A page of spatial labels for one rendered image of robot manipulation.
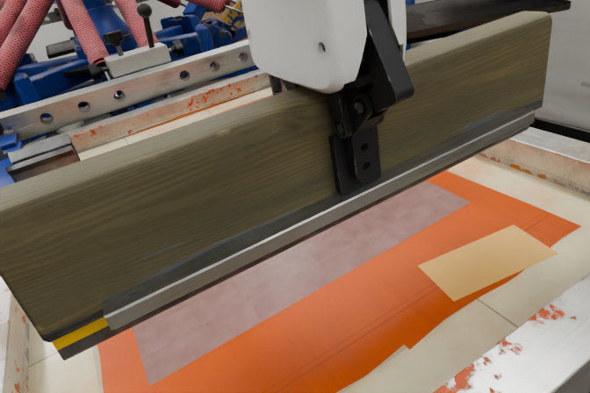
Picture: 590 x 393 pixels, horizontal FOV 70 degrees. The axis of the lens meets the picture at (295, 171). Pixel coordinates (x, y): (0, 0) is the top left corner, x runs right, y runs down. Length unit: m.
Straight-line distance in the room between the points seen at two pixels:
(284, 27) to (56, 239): 0.15
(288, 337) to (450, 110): 0.21
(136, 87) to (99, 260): 0.71
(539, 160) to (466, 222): 0.11
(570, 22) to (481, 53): 2.20
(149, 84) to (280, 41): 0.70
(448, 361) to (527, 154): 0.27
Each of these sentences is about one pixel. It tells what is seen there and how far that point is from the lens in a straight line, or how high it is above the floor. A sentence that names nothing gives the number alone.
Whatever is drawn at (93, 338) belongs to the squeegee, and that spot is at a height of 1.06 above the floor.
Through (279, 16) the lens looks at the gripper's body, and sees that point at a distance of 0.23.
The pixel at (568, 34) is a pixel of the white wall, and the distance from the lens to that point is 2.54.
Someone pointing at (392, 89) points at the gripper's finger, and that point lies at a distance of 0.20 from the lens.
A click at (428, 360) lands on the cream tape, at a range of 0.33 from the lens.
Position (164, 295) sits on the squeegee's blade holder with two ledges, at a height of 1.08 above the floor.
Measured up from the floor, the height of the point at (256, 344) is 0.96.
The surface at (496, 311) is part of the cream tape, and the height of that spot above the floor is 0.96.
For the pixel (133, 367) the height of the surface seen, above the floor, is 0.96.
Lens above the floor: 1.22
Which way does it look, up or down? 28 degrees down
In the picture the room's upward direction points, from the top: 12 degrees counter-clockwise
